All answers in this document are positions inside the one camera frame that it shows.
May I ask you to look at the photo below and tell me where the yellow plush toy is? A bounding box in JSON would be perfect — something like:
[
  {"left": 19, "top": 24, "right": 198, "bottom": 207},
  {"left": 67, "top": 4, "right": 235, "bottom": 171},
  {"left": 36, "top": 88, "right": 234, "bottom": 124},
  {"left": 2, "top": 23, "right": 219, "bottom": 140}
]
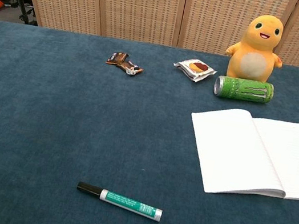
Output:
[{"left": 221, "top": 9, "right": 291, "bottom": 86}]

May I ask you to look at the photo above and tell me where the blue table mat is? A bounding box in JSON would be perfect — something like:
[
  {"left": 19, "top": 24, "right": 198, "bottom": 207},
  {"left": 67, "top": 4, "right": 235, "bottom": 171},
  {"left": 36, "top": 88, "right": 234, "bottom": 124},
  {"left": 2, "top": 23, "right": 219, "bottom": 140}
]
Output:
[{"left": 0, "top": 13, "right": 299, "bottom": 224}]

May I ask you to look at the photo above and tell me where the white snack packet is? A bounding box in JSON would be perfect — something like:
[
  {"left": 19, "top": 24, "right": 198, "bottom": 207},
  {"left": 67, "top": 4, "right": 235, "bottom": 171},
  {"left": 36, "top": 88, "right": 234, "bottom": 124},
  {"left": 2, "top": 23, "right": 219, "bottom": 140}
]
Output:
[{"left": 171, "top": 55, "right": 219, "bottom": 86}]

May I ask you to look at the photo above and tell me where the brown chocolate bar wrapper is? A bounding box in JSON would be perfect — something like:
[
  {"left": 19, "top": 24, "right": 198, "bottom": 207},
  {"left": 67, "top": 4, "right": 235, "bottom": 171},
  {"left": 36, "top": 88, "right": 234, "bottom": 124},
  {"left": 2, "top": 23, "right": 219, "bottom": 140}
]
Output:
[
  {"left": 115, "top": 58, "right": 145, "bottom": 79},
  {"left": 105, "top": 50, "right": 130, "bottom": 68}
]

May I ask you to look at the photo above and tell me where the green energy drink can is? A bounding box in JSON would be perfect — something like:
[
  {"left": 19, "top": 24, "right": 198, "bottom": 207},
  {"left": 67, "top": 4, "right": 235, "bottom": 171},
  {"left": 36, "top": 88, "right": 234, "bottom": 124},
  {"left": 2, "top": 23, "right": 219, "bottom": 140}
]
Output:
[{"left": 212, "top": 73, "right": 276, "bottom": 107}]

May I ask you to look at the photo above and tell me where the wooden woven folding screen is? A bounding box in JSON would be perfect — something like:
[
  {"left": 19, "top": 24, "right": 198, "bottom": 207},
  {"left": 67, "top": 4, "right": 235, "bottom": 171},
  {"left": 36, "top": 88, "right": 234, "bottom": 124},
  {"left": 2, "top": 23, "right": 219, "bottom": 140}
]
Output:
[{"left": 7, "top": 0, "right": 299, "bottom": 72}]

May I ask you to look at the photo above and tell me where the yellow white notepad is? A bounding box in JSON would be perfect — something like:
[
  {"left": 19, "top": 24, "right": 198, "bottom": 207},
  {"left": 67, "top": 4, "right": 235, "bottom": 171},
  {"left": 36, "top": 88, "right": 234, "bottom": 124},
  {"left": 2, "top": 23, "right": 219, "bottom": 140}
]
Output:
[{"left": 178, "top": 100, "right": 299, "bottom": 210}]

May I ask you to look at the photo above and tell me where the green marker black cap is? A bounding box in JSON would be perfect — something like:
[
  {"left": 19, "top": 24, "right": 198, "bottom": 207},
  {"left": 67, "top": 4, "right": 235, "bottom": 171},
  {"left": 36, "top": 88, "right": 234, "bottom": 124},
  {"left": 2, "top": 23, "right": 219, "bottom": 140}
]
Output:
[{"left": 73, "top": 181, "right": 166, "bottom": 223}]

